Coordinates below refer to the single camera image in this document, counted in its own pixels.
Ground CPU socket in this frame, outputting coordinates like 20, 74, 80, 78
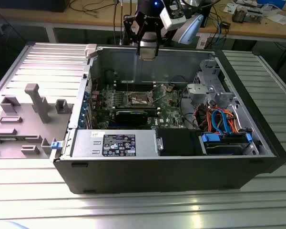
127, 91, 157, 107

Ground silver metal drive cage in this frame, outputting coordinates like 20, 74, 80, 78
194, 58, 239, 113

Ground blue cardboard box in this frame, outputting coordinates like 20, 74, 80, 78
256, 0, 286, 8

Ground grey electronic device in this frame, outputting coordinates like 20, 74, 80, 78
246, 9, 263, 24

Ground black graphics card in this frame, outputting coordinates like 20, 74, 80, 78
114, 110, 149, 126

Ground black box on bench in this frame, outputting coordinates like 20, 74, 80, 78
0, 0, 70, 13

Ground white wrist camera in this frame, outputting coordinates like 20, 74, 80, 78
159, 3, 187, 31

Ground white printed sheet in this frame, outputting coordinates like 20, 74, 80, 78
196, 37, 208, 50

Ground black open PC case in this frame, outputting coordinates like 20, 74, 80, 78
52, 44, 286, 195

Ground coloured power wire bundle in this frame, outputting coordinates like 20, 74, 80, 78
194, 104, 238, 135

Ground black disk bay box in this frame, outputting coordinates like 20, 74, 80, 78
157, 128, 203, 157

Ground beige plastic block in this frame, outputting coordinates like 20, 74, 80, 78
84, 44, 98, 58

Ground silver square CPU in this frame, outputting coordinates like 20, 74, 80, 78
138, 46, 158, 61

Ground blue data wire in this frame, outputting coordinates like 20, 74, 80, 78
211, 108, 232, 135

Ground green motherboard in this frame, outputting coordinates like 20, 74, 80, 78
90, 82, 187, 131

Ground thin black looped wire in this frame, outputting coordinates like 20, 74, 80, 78
170, 74, 194, 84

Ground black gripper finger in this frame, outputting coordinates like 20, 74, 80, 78
123, 14, 142, 57
154, 21, 169, 57

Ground black labelled cable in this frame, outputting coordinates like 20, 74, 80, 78
104, 69, 121, 84

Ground wooden work bench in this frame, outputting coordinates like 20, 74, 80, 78
0, 0, 286, 40

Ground hard disk in blue carrier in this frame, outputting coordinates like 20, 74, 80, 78
198, 132, 254, 156

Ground red black twisted wire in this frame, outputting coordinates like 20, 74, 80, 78
87, 76, 100, 93

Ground silver power supply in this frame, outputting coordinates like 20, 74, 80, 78
71, 129, 158, 158

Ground metal socket cover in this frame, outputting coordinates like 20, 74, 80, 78
149, 83, 174, 103

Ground grey parts rack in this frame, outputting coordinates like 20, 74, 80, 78
0, 83, 75, 160

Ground white papers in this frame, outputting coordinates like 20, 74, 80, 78
266, 13, 286, 25

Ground thick black cable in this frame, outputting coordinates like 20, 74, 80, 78
180, 90, 201, 131

